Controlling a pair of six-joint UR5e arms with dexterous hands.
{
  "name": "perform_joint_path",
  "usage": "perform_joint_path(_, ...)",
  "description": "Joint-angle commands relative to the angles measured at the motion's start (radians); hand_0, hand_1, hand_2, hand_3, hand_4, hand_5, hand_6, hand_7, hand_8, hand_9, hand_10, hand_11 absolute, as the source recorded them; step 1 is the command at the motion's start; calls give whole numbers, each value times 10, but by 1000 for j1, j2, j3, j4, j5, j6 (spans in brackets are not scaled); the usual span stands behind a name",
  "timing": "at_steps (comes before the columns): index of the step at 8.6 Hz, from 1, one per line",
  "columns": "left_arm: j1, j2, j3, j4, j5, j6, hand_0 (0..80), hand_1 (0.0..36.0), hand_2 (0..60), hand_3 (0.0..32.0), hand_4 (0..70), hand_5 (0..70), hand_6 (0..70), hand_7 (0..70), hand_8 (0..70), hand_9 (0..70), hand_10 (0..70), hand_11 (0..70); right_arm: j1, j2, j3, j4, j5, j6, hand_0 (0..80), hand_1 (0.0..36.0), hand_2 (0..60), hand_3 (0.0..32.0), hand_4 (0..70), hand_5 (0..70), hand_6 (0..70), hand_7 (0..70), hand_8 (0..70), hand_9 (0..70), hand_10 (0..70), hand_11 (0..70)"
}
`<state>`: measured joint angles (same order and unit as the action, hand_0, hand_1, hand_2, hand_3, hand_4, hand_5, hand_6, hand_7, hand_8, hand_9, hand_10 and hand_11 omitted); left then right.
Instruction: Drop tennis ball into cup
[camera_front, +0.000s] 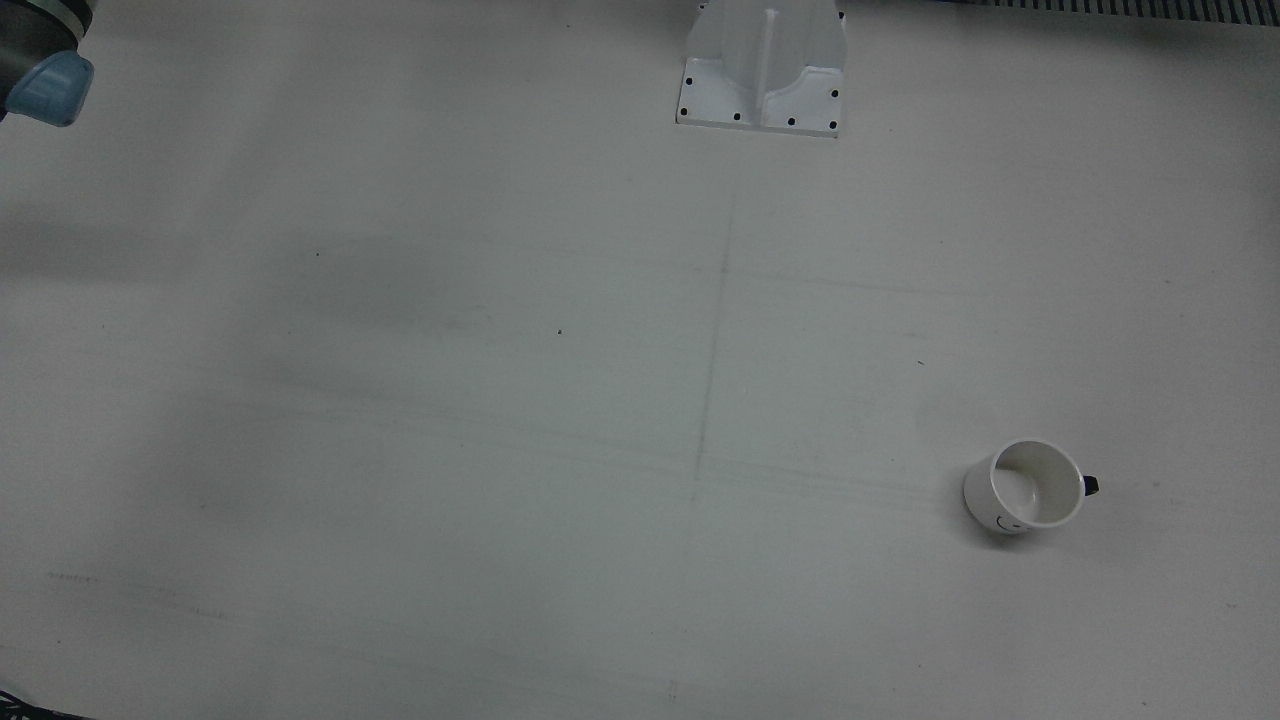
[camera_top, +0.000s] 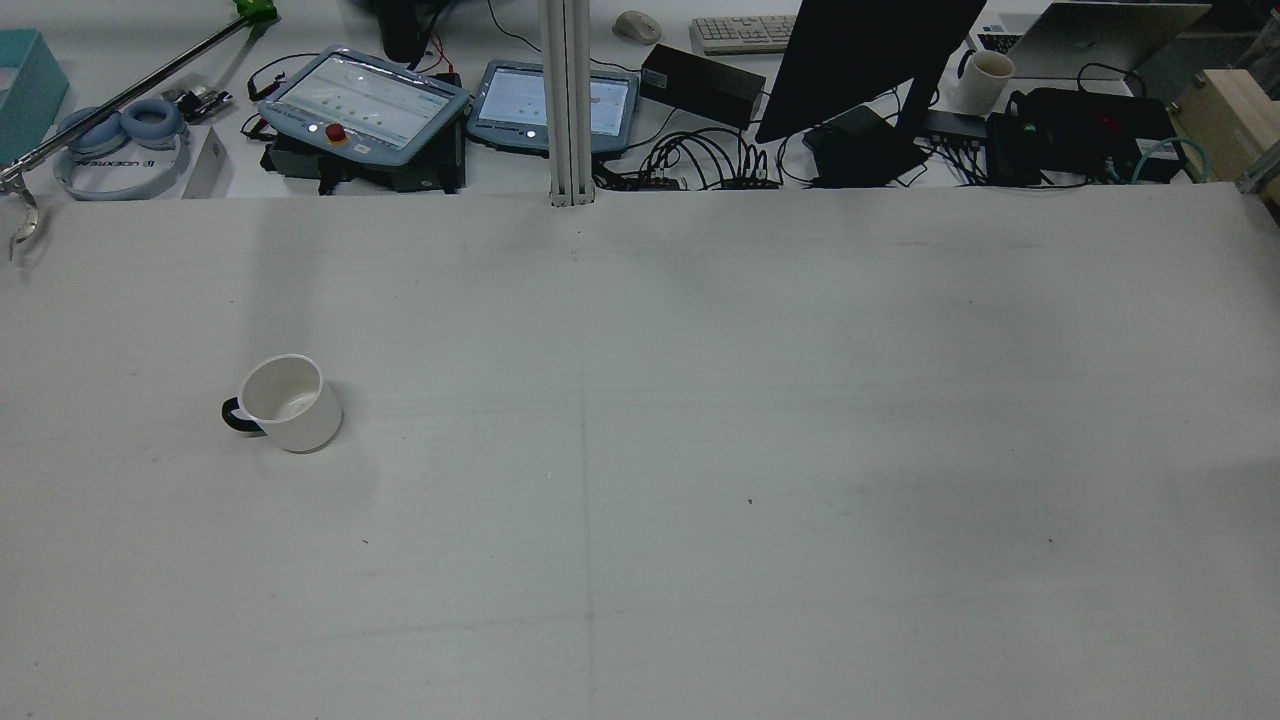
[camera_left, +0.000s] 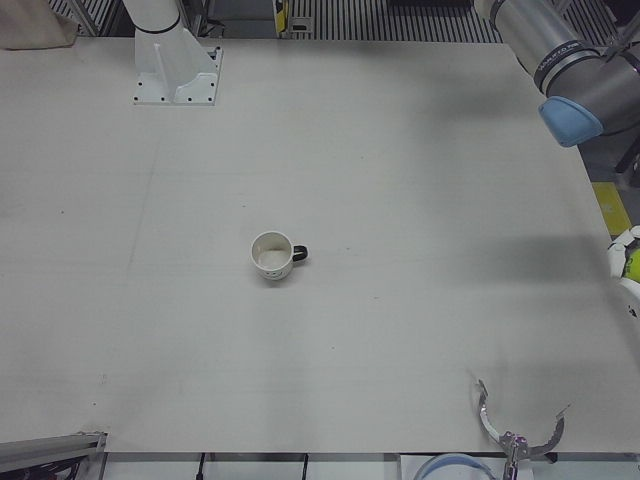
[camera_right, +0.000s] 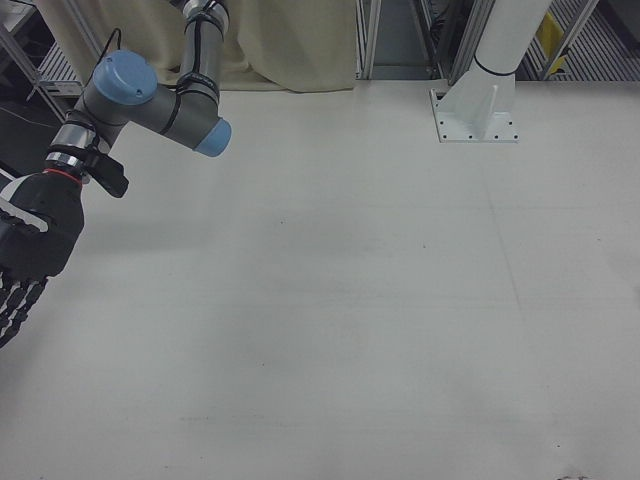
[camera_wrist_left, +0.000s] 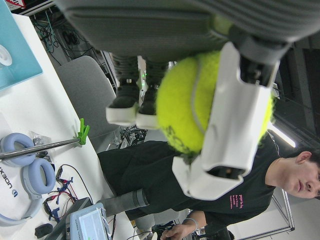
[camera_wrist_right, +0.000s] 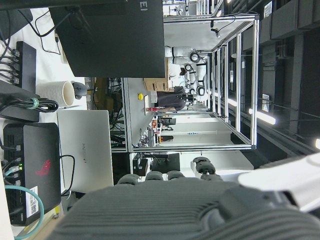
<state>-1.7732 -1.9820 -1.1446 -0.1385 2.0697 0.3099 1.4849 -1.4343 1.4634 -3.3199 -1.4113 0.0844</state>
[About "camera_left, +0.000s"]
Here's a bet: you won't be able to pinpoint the robot hand black white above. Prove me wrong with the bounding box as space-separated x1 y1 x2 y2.
606 224 640 321

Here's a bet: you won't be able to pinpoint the blue headphones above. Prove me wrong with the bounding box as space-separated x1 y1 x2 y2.
414 452 502 480

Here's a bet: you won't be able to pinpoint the aluminium extrusion bar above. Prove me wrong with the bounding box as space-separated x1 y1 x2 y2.
0 429 109 480

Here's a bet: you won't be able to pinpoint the beige cloth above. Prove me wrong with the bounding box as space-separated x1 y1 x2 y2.
0 0 79 51

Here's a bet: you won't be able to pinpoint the white cup black handle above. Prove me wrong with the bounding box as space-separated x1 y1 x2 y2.
250 230 310 283

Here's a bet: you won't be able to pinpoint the yellow black post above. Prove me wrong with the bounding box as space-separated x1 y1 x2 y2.
273 0 292 39

